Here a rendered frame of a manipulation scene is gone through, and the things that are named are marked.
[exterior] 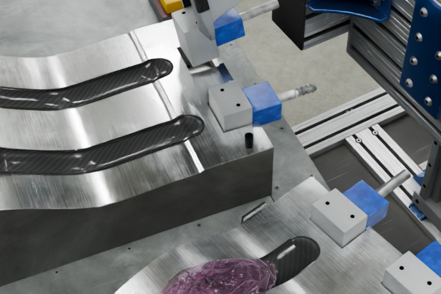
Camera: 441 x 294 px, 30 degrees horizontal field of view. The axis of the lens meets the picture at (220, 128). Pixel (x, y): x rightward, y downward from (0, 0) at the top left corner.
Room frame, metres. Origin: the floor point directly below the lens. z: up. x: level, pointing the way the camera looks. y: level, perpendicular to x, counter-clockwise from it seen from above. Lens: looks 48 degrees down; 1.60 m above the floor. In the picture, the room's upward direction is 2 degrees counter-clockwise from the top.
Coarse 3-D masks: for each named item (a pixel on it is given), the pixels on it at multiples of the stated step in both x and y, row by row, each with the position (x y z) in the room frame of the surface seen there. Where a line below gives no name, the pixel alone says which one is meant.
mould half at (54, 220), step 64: (0, 64) 0.75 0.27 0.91; (64, 64) 0.77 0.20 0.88; (128, 64) 0.77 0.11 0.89; (0, 128) 0.63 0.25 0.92; (64, 128) 0.66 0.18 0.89; (128, 128) 0.66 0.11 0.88; (256, 128) 0.65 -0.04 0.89; (0, 192) 0.53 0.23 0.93; (64, 192) 0.56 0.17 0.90; (128, 192) 0.56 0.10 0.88; (192, 192) 0.58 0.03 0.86; (256, 192) 0.61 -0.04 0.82; (0, 256) 0.50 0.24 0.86; (64, 256) 0.53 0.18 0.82
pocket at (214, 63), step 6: (180, 48) 0.79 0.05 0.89; (180, 54) 0.79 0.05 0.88; (186, 60) 0.80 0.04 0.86; (210, 60) 0.79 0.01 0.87; (216, 60) 0.78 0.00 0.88; (192, 66) 0.79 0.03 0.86; (198, 66) 0.79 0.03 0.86; (204, 66) 0.78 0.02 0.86; (210, 66) 0.78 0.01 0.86; (216, 66) 0.77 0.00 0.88; (192, 72) 0.77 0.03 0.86
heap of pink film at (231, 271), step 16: (192, 272) 0.44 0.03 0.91; (208, 272) 0.44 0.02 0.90; (224, 272) 0.44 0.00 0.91; (240, 272) 0.45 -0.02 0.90; (256, 272) 0.45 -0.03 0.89; (272, 272) 0.47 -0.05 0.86; (176, 288) 0.42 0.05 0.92; (192, 288) 0.41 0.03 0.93; (208, 288) 0.42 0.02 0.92; (224, 288) 0.42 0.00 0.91; (240, 288) 0.43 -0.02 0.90; (256, 288) 0.44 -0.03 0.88
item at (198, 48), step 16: (272, 0) 0.82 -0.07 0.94; (176, 16) 0.79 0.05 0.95; (192, 16) 0.78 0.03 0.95; (224, 16) 0.79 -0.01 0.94; (240, 16) 0.78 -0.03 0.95; (192, 32) 0.75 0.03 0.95; (224, 32) 0.77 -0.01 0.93; (240, 32) 0.77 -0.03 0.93; (192, 48) 0.75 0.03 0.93; (208, 48) 0.76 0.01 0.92; (192, 64) 0.75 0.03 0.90
